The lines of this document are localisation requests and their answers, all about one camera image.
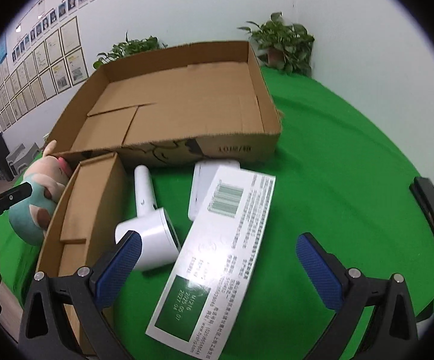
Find pink pig plush toy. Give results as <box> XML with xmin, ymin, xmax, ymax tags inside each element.
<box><xmin>8</xmin><ymin>140</ymin><xmax>73</xmax><ymax>246</ymax></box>

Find narrow cardboard box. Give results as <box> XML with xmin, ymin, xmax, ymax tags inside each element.
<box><xmin>19</xmin><ymin>154</ymin><xmax>127</xmax><ymax>359</ymax></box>

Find white handheld lint remover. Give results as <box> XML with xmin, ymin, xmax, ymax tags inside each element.
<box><xmin>114</xmin><ymin>165</ymin><xmax>181</xmax><ymax>272</ymax></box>

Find white green printed carton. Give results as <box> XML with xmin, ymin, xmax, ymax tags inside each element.
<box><xmin>146</xmin><ymin>166</ymin><xmax>276</xmax><ymax>359</ymax></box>

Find white plastic device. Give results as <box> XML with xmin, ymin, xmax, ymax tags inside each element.
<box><xmin>187</xmin><ymin>159</ymin><xmax>241</xmax><ymax>222</ymax></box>

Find black cabinet in background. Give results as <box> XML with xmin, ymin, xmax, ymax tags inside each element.
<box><xmin>0</xmin><ymin>132</ymin><xmax>14</xmax><ymax>181</ymax></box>

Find left potted green plant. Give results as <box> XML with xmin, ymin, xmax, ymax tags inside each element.
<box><xmin>93</xmin><ymin>33</ymin><xmax>167</xmax><ymax>69</ymax></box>

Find potted green plant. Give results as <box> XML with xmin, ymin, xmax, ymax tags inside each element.
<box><xmin>238</xmin><ymin>11</ymin><xmax>315</xmax><ymax>77</ymax></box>
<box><xmin>93</xmin><ymin>33</ymin><xmax>167</xmax><ymax>69</ymax></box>

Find large shallow cardboard tray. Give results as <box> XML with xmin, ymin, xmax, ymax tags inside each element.
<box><xmin>49</xmin><ymin>41</ymin><xmax>282</xmax><ymax>167</ymax></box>

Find right potted green plant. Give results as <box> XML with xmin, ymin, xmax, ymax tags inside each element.
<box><xmin>238</xmin><ymin>11</ymin><xmax>315</xmax><ymax>77</ymax></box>

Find framed certificates on wall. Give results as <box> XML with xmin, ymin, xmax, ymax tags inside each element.
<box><xmin>0</xmin><ymin>17</ymin><xmax>89</xmax><ymax>131</ymax></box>

